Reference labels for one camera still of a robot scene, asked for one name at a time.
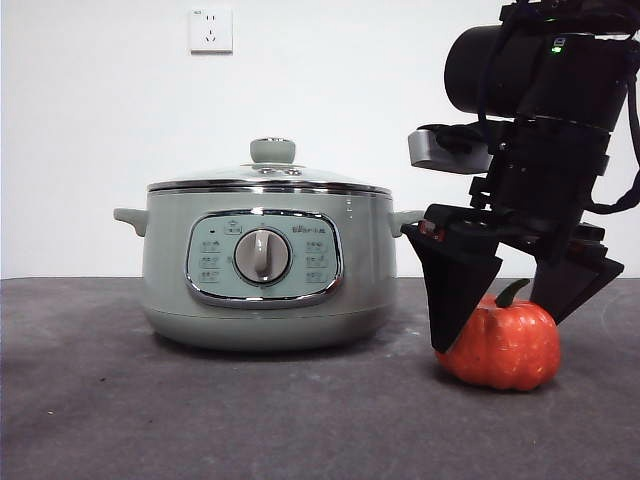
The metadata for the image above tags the orange toy pumpkin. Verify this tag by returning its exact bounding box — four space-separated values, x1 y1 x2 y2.
434 278 561 392

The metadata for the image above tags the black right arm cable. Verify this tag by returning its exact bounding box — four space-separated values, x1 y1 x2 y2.
589 49 640 215

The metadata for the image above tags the pale green electric cooking pot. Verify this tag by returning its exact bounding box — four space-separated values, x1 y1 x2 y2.
113 189 426 354

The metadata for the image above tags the white wall socket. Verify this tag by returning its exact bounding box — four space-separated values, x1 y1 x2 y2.
189 8 234 56

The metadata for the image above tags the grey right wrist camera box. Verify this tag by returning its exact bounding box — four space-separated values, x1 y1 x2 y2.
407 125 494 175

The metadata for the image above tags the glass lid with green knob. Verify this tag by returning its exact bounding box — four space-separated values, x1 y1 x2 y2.
147 137 392 195

